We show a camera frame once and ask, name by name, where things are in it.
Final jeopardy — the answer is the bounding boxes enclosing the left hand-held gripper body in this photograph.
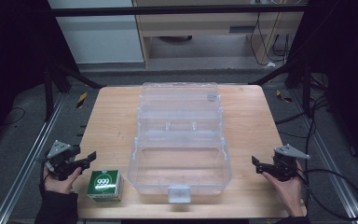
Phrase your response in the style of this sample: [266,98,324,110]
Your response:
[35,140,82,182]

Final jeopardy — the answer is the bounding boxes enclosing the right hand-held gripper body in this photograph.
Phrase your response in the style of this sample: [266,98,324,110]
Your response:
[268,143,311,183]

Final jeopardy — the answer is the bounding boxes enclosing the person's left hand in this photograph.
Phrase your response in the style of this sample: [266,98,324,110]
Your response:
[43,166,84,196]

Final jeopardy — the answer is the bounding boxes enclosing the person's right hand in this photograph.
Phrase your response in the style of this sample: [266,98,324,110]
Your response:
[261,160,306,217]

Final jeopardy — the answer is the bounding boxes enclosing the green and white medicine box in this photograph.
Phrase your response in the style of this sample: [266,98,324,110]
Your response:
[86,169,125,203]

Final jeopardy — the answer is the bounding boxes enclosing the yellow and black tape piece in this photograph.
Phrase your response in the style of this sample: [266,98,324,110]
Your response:
[275,89,294,104]
[76,91,89,109]

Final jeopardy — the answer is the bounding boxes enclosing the black metal stand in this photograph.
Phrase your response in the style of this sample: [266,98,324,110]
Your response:
[248,57,313,119]
[42,57,105,123]

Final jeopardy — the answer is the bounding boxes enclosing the clear plastic storage box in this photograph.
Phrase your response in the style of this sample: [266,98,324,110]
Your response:
[127,81,233,204]

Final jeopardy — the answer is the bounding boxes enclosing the black curtain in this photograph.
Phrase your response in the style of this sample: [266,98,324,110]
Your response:
[283,0,358,175]
[0,0,81,157]

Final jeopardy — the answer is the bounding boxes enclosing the white cabinet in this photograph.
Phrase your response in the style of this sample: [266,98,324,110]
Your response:
[47,0,145,65]

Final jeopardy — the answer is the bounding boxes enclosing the light wooden desk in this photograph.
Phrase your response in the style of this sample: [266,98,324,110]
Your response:
[131,0,307,68]

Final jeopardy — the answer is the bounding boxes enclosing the black horizontal bar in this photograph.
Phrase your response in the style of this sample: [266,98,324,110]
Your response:
[48,5,309,18]

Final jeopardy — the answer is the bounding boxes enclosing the aluminium floor rail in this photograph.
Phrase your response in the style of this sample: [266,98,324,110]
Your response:
[290,89,358,224]
[0,92,67,224]

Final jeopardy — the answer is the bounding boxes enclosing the black floor cable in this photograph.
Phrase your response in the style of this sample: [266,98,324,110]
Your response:
[274,92,332,139]
[0,106,26,129]

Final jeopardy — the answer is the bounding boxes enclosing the black hanging cables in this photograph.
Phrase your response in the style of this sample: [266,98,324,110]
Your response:
[249,0,292,67]

